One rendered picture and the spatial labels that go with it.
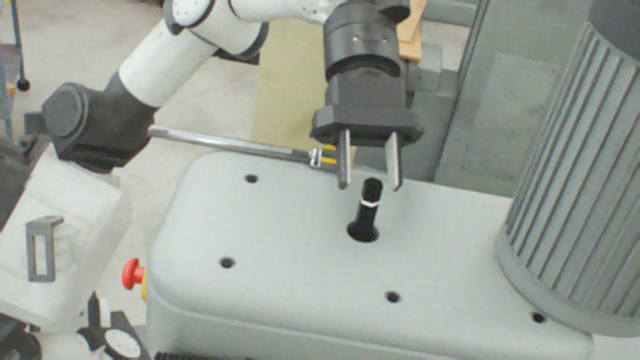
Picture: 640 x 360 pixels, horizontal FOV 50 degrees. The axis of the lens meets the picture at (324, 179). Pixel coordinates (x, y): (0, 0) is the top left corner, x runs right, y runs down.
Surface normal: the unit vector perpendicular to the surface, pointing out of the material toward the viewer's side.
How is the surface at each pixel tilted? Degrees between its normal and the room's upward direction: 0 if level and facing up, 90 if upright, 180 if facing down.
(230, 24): 87
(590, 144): 90
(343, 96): 30
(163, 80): 101
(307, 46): 90
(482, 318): 0
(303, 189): 0
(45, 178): 58
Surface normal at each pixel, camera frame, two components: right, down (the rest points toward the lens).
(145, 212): 0.15, -0.79
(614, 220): -0.50, 0.45
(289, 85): -0.09, 0.59
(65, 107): -0.54, -0.09
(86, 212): 0.32, 0.10
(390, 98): 0.20, -0.38
